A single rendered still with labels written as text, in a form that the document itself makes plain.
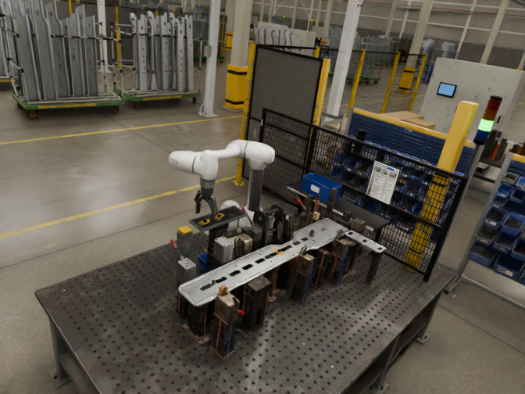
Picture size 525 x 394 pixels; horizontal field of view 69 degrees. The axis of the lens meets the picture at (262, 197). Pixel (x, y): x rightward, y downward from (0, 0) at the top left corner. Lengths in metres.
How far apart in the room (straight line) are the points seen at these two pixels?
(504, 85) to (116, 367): 7.99
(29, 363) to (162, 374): 1.36
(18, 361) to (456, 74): 8.34
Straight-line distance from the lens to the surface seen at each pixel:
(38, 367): 3.21
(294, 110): 4.78
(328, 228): 2.82
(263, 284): 2.12
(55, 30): 8.90
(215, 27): 9.09
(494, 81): 8.73
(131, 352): 2.21
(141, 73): 9.80
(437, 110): 9.06
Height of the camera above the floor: 2.34
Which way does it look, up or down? 26 degrees down
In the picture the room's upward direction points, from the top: 8 degrees clockwise
